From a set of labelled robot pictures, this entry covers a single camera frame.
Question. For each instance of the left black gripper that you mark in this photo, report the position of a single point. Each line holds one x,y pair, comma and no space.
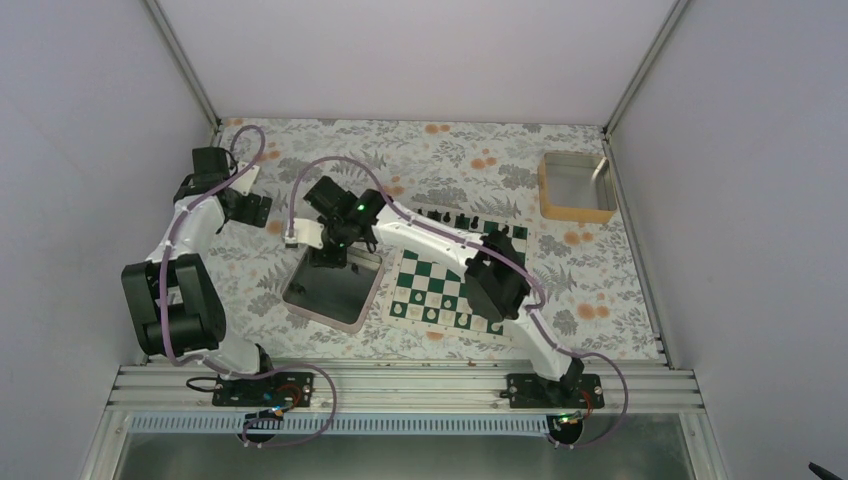
248,215

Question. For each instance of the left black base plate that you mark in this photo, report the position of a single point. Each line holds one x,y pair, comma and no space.
283,390

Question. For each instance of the aluminium rail frame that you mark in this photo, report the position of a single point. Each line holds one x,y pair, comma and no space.
398,396

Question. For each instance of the right aluminium corner post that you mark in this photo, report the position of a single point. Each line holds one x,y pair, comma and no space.
645,66

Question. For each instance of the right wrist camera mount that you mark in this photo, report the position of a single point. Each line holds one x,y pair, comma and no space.
305,232

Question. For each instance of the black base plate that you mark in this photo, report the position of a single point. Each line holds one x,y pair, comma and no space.
530,391
283,390

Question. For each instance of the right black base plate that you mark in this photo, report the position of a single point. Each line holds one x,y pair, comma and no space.
530,391

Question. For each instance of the black knight on board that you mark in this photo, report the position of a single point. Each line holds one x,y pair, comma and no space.
434,216

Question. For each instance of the yellow metal tray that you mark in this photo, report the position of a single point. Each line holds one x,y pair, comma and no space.
576,187

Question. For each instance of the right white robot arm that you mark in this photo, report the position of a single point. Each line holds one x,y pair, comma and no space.
498,286

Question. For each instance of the green white chessboard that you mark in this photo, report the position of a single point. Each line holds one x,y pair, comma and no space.
423,284

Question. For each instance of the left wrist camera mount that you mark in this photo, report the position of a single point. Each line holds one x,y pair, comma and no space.
246,178

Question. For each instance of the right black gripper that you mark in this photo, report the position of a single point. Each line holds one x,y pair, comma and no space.
325,260

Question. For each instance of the floral tablecloth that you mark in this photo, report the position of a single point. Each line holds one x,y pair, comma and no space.
594,298

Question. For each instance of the pink metal tray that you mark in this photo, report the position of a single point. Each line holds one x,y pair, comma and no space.
337,297

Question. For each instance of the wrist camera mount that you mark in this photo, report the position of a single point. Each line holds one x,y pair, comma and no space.
246,178
305,232

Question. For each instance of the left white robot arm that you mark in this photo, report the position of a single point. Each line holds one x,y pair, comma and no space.
173,304

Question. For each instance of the left aluminium corner post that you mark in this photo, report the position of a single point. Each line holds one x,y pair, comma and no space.
179,55

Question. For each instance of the aluminium corner post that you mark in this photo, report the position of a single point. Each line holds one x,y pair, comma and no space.
645,66
179,55

